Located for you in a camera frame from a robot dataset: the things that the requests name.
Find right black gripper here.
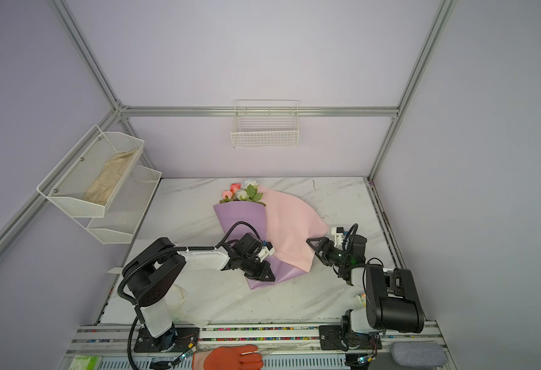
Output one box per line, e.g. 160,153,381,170
307,240,352,270

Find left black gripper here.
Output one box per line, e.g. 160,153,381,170
240,253,276,282

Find pink purple wrapping paper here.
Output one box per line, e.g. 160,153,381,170
214,187,329,290

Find cream fake rose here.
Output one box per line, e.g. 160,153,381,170
234,189,250,201

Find light pink fake rose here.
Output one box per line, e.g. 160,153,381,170
220,191,234,203

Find white fake rose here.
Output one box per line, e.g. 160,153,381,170
242,180,266,206

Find deep pink fake rose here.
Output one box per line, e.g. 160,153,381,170
230,183,242,194

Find cream ribbon roll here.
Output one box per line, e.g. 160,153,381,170
165,285,209,328

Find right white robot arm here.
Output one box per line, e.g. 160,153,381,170
306,224,425,351

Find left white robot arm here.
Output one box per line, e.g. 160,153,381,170
117,222,275,369

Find colourful tissue pack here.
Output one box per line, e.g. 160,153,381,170
353,294,367,310

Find orange rubber glove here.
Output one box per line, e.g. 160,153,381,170
191,345,264,370

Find grey cloth pad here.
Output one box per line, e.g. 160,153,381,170
391,342,448,368

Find lower white mesh shelf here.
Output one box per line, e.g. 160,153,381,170
87,165,161,245

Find white mesh shelf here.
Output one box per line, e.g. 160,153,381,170
87,165,161,245
36,125,144,218

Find beige cloth in shelf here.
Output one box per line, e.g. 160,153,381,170
83,150,137,206

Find upper white mesh shelf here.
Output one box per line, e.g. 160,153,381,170
36,125,144,218

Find green white packet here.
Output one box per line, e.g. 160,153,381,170
68,356,103,370

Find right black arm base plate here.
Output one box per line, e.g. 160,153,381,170
318,311,382,352

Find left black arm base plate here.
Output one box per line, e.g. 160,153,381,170
133,326,201,353

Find white wire wall basket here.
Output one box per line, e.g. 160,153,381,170
230,100,300,150

